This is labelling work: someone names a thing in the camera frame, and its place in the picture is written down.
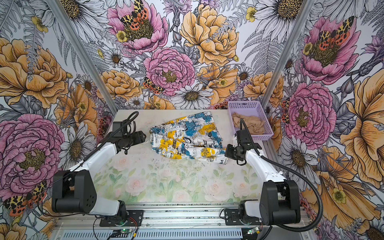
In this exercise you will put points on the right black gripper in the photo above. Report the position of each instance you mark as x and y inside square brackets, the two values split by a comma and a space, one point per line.
[228, 152]

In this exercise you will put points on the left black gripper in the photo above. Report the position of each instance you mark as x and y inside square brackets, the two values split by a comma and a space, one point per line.
[141, 137]

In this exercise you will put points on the lavender plastic basket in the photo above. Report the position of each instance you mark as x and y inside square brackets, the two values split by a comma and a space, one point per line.
[251, 109]

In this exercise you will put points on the printed white blue yellow shorts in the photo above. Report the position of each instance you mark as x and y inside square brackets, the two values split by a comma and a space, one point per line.
[194, 137]

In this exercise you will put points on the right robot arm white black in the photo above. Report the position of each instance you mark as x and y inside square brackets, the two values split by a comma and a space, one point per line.
[279, 202]

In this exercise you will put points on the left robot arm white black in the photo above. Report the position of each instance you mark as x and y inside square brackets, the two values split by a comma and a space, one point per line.
[74, 191]

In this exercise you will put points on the beige garment in basket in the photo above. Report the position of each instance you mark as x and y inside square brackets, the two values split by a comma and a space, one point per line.
[253, 123]

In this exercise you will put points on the green circuit board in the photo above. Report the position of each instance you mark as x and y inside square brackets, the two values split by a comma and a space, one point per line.
[124, 233]

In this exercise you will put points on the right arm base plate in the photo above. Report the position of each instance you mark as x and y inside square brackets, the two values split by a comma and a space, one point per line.
[237, 217]

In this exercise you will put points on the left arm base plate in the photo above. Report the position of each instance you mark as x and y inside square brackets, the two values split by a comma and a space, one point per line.
[134, 219]

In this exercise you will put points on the aluminium mounting rail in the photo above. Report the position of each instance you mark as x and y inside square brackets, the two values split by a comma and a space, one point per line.
[168, 216]

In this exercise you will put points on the white vented cable duct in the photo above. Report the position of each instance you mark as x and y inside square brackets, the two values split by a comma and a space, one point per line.
[152, 234]

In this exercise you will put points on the left aluminium frame post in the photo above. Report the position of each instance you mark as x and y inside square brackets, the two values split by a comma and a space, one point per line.
[71, 33]

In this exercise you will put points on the aluminium frame post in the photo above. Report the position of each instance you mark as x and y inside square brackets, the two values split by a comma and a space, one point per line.
[291, 41]
[71, 33]

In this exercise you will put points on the right aluminium frame post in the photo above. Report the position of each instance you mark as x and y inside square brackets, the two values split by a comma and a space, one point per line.
[291, 41]

